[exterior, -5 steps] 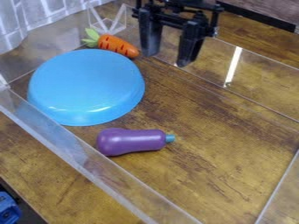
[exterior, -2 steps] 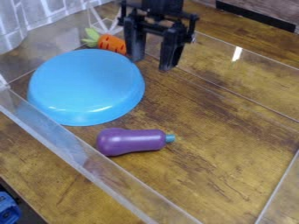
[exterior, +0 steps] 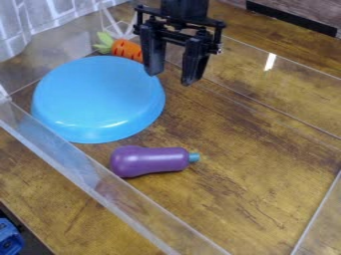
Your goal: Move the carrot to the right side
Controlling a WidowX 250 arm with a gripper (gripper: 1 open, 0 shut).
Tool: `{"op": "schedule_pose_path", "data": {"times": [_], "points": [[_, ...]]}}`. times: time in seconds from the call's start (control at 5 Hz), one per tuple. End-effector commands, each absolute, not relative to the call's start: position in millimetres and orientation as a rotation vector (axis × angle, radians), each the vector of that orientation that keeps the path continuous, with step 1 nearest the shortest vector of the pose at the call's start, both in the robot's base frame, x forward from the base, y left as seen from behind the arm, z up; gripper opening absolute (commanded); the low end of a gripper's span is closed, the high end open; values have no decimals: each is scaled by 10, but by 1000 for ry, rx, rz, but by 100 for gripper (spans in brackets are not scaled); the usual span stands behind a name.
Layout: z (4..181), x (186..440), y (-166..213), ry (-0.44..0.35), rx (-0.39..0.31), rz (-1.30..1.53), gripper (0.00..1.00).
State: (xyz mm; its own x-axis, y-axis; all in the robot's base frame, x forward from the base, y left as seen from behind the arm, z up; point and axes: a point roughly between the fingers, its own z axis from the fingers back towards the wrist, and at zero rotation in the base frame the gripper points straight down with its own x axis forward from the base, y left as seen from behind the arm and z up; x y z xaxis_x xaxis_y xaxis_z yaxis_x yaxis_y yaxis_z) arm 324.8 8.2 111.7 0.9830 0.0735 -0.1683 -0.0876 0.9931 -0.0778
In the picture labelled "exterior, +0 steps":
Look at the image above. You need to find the clear acrylic enclosure wall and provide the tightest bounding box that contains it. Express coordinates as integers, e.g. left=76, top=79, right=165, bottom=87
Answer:
left=0, top=0, right=341, bottom=255

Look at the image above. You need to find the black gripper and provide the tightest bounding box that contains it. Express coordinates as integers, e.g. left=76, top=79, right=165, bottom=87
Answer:
left=133, top=0, right=225, bottom=86

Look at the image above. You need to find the purple toy eggplant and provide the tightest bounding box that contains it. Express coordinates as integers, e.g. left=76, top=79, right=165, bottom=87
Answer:
left=110, top=145, right=199, bottom=177

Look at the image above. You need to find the blue upturned bowl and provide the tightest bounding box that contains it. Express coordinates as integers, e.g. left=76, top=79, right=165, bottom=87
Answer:
left=30, top=56, right=165, bottom=143

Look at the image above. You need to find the blue object at corner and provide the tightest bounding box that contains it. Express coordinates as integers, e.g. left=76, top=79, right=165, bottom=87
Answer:
left=0, top=218, right=23, bottom=255

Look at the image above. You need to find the orange toy carrot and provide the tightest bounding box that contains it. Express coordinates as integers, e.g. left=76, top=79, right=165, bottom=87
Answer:
left=93, top=32, right=142, bottom=63

